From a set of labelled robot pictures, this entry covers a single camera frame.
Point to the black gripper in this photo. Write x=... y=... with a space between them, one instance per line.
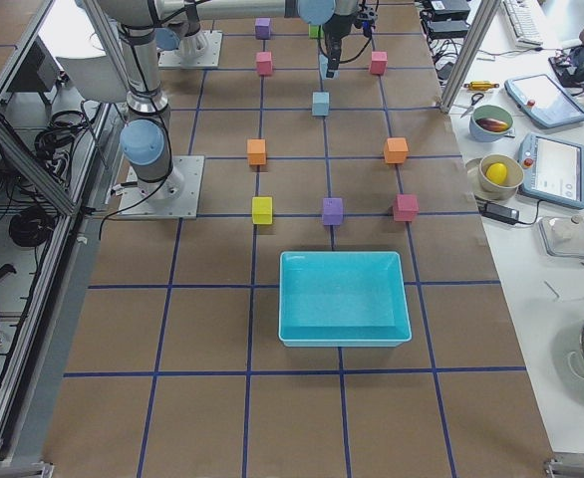
x=333 y=39

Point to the small black power brick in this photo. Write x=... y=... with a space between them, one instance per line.
x=499 y=213

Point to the near orange foam block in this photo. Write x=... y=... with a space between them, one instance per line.
x=256 y=151

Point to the far orange foam block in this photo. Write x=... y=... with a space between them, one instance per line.
x=396 y=150

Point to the cyan plastic tray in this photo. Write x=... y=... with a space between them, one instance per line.
x=351 y=299

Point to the brass cylinder tool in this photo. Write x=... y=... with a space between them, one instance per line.
x=481 y=86

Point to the right pink foam block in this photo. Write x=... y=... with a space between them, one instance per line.
x=405 y=207

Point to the white chair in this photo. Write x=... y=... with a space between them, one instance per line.
x=95 y=78

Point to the orange foam block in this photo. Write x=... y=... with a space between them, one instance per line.
x=396 y=150
x=256 y=151

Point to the purple foam block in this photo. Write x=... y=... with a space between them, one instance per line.
x=263 y=28
x=332 y=211

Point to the teach pendant tablet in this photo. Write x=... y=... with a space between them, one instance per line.
x=553 y=170
x=546 y=103

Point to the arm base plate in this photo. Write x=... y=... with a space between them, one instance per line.
x=200 y=50
x=177 y=198

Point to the green foam block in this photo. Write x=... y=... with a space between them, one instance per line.
x=315 y=31

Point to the light blue block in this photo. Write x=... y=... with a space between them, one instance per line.
x=320 y=104
x=323 y=68

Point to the black handled scissors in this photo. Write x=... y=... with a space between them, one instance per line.
x=474 y=100

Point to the left far pink block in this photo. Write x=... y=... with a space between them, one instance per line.
x=378 y=63

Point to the yellow foam block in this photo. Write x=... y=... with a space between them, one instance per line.
x=262 y=210

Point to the cream bowl with lemon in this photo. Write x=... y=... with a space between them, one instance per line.
x=494 y=177

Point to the blue bowl with fruit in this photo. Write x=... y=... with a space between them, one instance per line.
x=489 y=123

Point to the left purple foam block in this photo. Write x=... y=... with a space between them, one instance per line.
x=263 y=28

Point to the aluminium frame post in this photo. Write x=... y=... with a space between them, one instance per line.
x=477 y=31
x=106 y=32

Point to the right purple foam block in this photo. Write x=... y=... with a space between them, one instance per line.
x=332 y=211

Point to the left near pink block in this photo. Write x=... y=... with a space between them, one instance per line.
x=264 y=63

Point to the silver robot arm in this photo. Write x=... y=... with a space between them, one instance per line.
x=127 y=31

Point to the lower teach pendant tablet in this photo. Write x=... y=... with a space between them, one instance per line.
x=553 y=170

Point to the upper teach pendant tablet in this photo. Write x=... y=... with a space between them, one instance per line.
x=546 y=103

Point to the kitchen scale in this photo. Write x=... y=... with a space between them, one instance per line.
x=563 y=236

